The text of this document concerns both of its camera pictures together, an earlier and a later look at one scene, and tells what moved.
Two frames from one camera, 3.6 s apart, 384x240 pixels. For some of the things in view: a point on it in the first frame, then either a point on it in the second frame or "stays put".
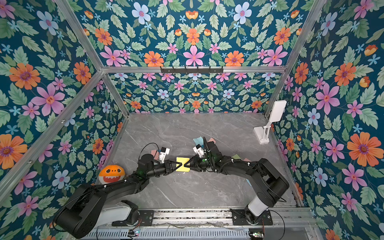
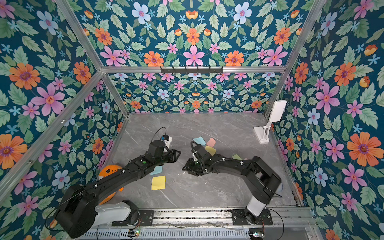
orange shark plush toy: [111, 173] stays put
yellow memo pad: [182, 160] → [158, 182]
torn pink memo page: [212, 139] stays put
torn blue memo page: [199, 140] stays put
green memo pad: [236, 156] stays put
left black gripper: [167, 168] → [172, 155]
